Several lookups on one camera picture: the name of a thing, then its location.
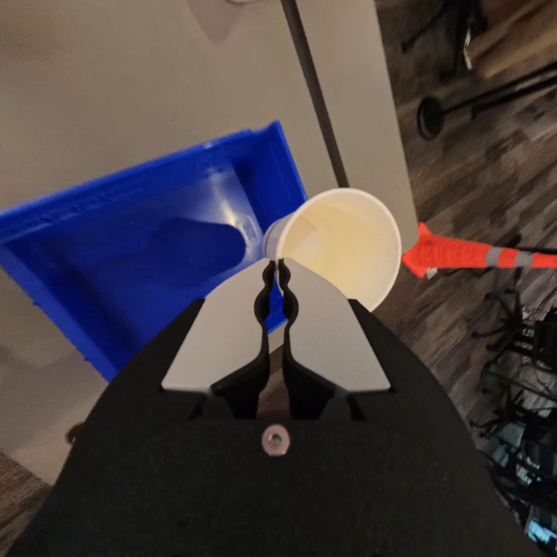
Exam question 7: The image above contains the blue plastic bin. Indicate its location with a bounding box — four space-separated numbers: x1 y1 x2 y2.
0 120 309 384

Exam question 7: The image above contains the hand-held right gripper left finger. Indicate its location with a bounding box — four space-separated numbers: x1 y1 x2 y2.
161 259 276 421

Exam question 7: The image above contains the tangle of black cables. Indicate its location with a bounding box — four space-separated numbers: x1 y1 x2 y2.
472 292 557 549

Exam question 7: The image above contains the orange traffic cone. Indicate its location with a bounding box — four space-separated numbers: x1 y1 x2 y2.
401 222 557 279

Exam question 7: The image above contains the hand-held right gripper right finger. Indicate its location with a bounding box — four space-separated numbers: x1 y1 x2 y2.
278 258 391 421

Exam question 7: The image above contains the green-banded white paper cup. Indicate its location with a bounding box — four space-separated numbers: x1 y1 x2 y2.
262 188 402 313

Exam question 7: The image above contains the black round-base floor stand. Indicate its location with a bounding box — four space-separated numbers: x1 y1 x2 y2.
417 61 557 141

